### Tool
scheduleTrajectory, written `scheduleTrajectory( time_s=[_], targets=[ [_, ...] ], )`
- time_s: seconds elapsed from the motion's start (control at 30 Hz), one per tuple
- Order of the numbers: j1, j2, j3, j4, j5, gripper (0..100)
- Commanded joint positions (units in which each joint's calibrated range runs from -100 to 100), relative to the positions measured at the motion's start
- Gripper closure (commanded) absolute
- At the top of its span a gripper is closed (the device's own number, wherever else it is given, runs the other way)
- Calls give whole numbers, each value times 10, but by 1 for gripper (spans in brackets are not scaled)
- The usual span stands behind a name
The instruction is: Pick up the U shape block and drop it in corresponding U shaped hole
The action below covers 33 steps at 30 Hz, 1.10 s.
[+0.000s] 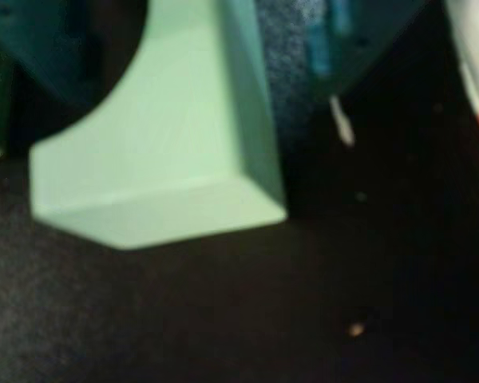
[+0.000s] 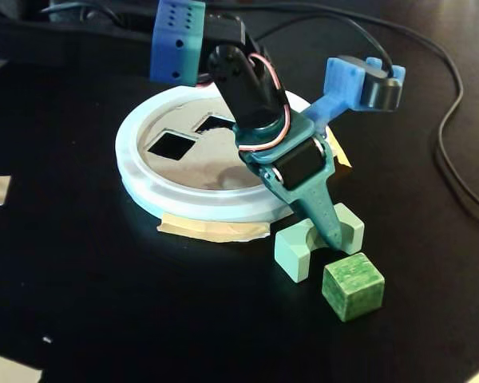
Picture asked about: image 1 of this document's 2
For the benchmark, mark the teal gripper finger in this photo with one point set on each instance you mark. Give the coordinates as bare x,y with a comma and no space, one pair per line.
355,40
56,44

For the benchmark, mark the light green U-shaped block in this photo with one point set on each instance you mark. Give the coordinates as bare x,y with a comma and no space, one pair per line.
163,139

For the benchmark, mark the elongated white scrap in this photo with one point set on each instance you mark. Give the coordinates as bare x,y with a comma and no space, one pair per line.
342,121

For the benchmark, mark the white round container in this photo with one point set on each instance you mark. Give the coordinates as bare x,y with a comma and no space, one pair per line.
477,60

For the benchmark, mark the small orange crumb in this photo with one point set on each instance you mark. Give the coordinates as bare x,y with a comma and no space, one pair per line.
356,329

